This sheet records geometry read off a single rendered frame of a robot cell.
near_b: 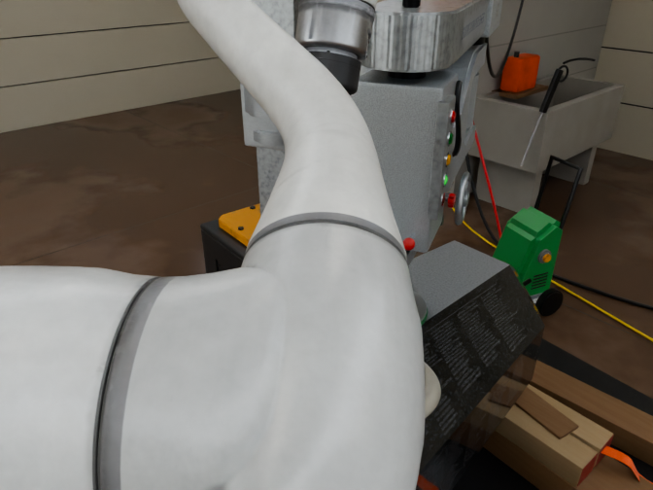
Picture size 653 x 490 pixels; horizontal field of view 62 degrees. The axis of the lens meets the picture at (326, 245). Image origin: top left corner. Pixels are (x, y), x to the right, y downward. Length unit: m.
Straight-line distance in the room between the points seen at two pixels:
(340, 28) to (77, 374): 0.50
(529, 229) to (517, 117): 1.36
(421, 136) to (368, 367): 1.08
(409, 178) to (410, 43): 0.31
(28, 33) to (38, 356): 7.10
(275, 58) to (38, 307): 0.27
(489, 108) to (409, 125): 3.11
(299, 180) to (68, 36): 7.15
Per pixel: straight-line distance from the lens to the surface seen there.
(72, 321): 0.26
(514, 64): 4.63
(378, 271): 0.27
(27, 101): 7.39
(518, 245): 3.13
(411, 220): 1.38
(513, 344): 1.92
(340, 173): 0.33
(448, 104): 1.26
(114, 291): 0.27
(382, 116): 1.31
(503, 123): 4.35
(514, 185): 4.56
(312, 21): 0.66
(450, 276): 1.91
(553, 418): 2.37
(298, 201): 0.31
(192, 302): 0.25
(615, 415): 2.69
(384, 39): 1.25
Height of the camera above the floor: 1.85
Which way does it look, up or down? 29 degrees down
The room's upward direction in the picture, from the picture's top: straight up
